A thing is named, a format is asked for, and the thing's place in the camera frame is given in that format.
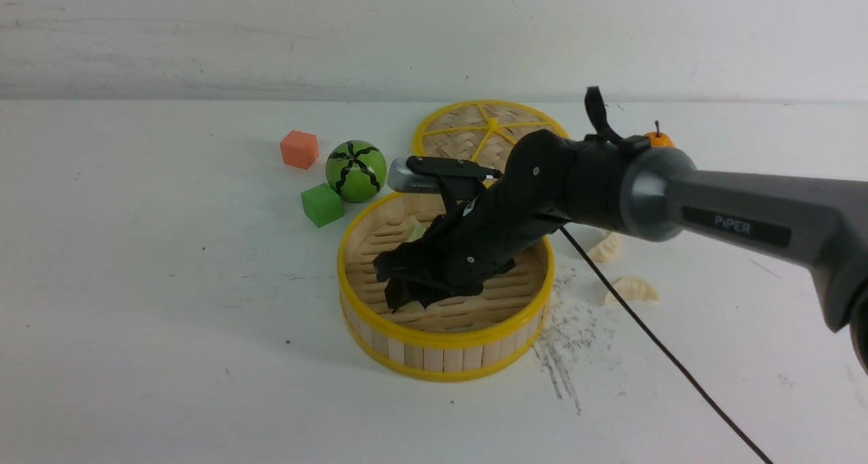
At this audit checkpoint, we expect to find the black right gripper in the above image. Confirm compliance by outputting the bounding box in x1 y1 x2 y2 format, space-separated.
373 179 568 313

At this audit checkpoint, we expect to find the green dumpling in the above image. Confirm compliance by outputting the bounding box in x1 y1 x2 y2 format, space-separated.
406 218 427 244
395 301 425 313

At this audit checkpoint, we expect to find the white dumpling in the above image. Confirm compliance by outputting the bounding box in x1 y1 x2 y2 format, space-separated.
588 231 623 264
604 276 660 305

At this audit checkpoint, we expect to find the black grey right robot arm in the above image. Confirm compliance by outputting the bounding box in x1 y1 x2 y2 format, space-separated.
373 87 867 365

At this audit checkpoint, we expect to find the yellow bamboo steamer tray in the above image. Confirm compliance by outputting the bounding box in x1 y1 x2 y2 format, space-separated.
337 194 555 383

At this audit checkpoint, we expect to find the yellow bamboo steamer lid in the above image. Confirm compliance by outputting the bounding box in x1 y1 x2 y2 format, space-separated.
412 100 568 171

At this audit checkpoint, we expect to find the green foam cube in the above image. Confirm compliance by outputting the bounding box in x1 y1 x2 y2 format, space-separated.
300 183 344 228

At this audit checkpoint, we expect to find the green toy watermelon ball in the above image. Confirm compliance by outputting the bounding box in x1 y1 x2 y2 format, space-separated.
325 140 387 202

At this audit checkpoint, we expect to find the orange foam cube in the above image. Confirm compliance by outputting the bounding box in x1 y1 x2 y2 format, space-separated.
279 130 319 170

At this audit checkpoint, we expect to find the orange toy pear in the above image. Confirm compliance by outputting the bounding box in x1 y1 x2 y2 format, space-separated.
644 120 675 148

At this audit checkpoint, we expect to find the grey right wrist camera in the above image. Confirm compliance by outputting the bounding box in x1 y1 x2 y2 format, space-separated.
387 155 504 201

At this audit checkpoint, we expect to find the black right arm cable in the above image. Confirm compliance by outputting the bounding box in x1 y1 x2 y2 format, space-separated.
557 224 774 464

